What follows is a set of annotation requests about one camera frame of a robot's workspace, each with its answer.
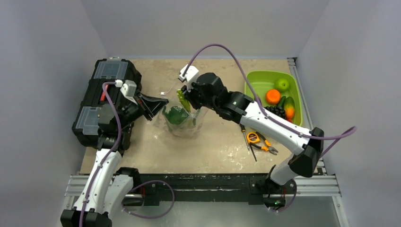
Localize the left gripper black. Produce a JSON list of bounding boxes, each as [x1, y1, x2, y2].
[[116, 90, 168, 131]]

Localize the green toy bok choy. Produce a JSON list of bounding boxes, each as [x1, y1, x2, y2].
[[162, 106, 190, 125]]

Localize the clear zip top bag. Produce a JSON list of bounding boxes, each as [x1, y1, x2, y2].
[[157, 82, 208, 139]]

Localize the toy leek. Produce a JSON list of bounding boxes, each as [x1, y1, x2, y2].
[[176, 89, 191, 113]]

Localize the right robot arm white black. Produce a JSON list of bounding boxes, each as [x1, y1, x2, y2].
[[178, 73, 324, 192]]

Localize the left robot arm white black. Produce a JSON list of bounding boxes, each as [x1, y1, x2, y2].
[[61, 92, 169, 227]]

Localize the black yellow screwdriver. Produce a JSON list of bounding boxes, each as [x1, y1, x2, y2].
[[239, 124, 250, 151]]

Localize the yellow tape measure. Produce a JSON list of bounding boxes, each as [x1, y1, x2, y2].
[[246, 132, 260, 145]]

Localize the green plastic basket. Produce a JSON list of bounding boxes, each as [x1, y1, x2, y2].
[[247, 70, 303, 126]]

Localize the orange toy fruit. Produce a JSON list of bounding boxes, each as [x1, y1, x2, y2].
[[265, 89, 281, 105]]

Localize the black plastic toolbox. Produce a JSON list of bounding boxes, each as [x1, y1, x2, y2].
[[72, 59, 142, 148]]

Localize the dark toy grapes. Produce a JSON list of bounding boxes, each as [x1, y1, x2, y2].
[[265, 106, 287, 119]]

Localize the toy cucumber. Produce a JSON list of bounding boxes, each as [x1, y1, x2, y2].
[[277, 96, 287, 109]]

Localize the green toy apple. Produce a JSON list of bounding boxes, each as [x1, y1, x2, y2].
[[274, 78, 290, 93]]

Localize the toy mango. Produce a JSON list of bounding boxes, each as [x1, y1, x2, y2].
[[283, 96, 295, 120]]

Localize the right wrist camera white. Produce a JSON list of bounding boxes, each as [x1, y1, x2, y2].
[[178, 64, 200, 92]]

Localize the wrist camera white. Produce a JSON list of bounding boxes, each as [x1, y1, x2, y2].
[[178, 64, 200, 92], [115, 79, 138, 105]]

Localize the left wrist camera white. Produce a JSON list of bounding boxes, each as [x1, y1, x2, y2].
[[115, 79, 138, 105]]

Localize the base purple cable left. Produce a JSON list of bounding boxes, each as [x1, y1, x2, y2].
[[121, 180, 175, 221]]

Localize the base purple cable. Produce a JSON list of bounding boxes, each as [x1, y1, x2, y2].
[[121, 180, 175, 221], [268, 182, 298, 214]]

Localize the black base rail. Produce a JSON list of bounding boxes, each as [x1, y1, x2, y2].
[[111, 173, 296, 207]]

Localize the orange handled pliers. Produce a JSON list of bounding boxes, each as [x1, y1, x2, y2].
[[250, 131, 278, 162]]

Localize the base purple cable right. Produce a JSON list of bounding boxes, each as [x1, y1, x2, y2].
[[268, 182, 298, 214]]

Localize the aluminium frame rail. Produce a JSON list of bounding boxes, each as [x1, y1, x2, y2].
[[64, 175, 340, 197]]

